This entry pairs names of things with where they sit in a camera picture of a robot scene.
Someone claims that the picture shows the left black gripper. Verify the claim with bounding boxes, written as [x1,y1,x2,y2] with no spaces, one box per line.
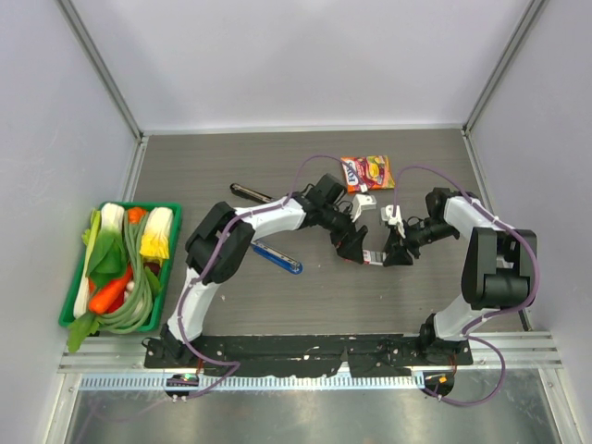
[319,205,368,265]

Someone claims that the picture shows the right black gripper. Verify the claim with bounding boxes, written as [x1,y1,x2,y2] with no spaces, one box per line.
[383,218,459,267]

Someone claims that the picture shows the small staple box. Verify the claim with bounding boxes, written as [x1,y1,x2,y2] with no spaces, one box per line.
[363,250,386,266]

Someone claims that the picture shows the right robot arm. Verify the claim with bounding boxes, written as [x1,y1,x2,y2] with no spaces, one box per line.
[380,188,537,365]

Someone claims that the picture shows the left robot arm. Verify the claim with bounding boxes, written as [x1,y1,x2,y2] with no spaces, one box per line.
[160,174,376,369]

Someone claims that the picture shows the Fox's candy bag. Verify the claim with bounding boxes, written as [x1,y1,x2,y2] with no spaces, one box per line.
[340,155,395,193]

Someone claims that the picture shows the toy napa cabbage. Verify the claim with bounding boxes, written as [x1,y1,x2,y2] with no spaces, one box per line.
[140,207,174,265]

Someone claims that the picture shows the toy green beans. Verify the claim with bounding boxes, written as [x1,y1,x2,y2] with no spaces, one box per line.
[98,213,154,335]

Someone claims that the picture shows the toy bok choy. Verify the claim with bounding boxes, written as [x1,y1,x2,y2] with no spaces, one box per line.
[68,203,129,353]

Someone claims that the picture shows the toy carrot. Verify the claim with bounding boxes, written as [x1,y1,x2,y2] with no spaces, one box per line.
[88,265,133,315]

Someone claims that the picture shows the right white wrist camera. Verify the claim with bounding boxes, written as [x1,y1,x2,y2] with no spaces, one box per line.
[380,204,404,235]

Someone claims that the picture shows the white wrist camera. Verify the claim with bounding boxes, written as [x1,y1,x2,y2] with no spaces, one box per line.
[351,193,377,222]
[380,204,404,235]

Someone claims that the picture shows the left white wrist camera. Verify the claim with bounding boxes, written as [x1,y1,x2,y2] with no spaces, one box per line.
[351,193,377,222]

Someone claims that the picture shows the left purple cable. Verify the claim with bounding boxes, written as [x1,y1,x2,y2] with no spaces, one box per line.
[178,154,369,376]

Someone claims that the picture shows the purple cable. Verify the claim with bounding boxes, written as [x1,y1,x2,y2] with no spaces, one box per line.
[178,154,369,376]
[392,165,541,334]

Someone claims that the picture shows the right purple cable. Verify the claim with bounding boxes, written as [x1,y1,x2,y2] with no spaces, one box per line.
[392,165,541,334]

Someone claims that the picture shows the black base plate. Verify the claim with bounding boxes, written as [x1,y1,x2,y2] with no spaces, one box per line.
[143,333,474,378]

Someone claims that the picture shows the slotted cable duct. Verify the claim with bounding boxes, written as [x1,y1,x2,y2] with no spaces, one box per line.
[79,372,425,391]

